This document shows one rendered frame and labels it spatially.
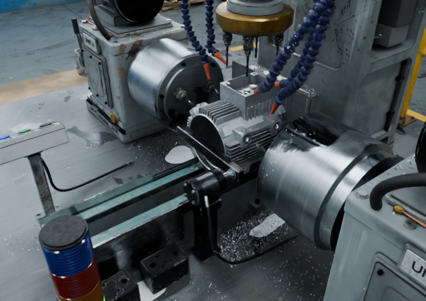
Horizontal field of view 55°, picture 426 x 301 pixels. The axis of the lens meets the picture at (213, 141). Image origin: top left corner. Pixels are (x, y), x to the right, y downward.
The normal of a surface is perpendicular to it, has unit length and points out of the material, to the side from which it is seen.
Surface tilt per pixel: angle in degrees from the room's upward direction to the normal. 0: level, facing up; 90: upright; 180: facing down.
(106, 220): 90
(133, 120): 90
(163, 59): 28
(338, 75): 90
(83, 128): 0
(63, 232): 0
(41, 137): 67
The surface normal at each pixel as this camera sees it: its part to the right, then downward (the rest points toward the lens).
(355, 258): -0.80, 0.32
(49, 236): 0.00, -0.84
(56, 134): 0.55, 0.07
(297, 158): -0.58, -0.33
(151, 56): -0.42, -0.54
